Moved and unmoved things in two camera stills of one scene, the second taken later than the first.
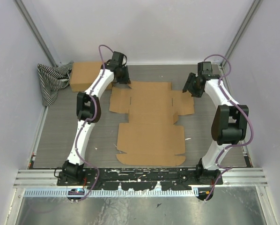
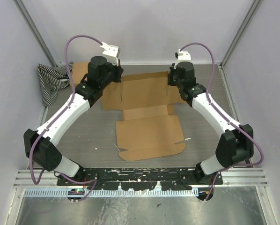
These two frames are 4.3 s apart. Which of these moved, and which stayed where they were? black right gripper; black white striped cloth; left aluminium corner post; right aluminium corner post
Moved: black right gripper
Stayed: black white striped cloth; right aluminium corner post; left aluminium corner post
